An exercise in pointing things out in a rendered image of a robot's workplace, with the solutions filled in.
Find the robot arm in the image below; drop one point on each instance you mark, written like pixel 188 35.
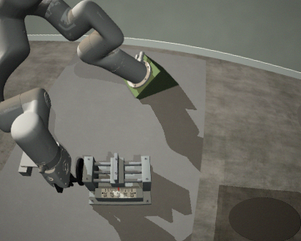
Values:
pixel 26 115

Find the grey clamp slide with handwheel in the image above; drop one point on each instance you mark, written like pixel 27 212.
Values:
pixel 135 175

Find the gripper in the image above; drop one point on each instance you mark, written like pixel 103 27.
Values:
pixel 59 175

